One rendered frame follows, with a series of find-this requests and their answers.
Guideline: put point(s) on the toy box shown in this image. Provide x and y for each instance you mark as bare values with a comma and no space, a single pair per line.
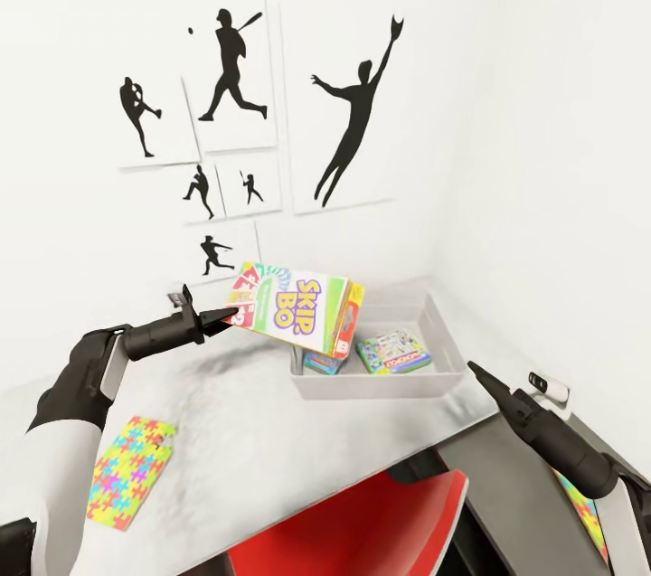
382,312

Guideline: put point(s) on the board game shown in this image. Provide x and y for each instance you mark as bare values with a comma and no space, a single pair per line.
322,363
395,352
299,307

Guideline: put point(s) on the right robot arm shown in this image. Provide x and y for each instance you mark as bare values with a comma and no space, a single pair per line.
621,498

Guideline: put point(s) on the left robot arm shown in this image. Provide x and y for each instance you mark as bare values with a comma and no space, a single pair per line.
45,486

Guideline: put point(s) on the jigsaw puzzle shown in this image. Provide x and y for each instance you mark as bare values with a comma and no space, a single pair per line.
126,472
586,511

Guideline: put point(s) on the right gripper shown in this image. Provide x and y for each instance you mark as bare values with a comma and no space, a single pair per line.
548,434

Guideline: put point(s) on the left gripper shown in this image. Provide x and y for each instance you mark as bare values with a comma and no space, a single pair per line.
187,327

